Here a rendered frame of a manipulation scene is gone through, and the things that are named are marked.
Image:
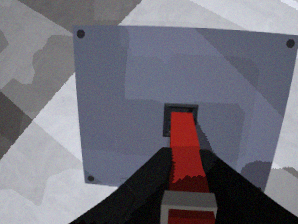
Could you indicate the dark red peg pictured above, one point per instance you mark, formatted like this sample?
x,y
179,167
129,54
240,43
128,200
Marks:
x,y
188,200

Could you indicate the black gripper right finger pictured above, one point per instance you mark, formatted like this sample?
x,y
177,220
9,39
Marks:
x,y
238,201

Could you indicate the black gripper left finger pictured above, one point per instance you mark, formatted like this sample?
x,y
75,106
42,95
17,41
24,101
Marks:
x,y
138,200

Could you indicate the grey sloped panel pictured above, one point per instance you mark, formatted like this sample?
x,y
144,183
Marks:
x,y
129,79

